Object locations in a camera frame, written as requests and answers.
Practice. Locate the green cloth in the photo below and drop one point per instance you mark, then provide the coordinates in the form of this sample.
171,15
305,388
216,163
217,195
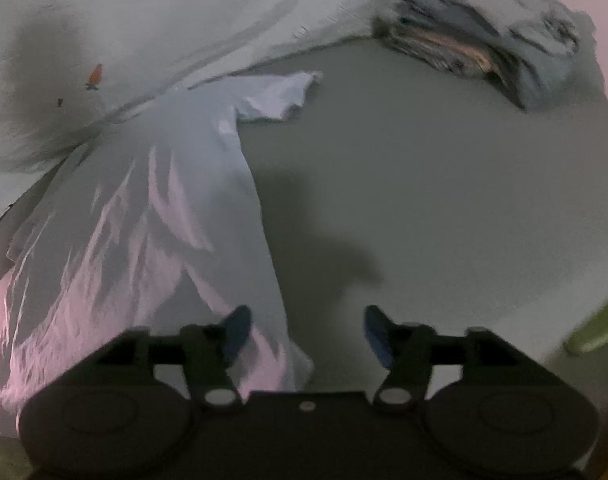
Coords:
591,335

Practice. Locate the carrot print backdrop sheet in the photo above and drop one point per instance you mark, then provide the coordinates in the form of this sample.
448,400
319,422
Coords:
67,67

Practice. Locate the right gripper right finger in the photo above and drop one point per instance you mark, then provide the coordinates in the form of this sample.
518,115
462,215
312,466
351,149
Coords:
404,350

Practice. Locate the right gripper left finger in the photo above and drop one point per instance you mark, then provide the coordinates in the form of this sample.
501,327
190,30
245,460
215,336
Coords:
207,354

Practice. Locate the grey folded garment on pile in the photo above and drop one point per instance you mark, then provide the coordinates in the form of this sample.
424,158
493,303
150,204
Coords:
543,49

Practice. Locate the light blue shirt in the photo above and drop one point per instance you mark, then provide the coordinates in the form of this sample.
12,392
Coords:
155,224

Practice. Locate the patterned garment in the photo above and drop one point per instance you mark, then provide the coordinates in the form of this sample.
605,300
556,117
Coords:
442,52

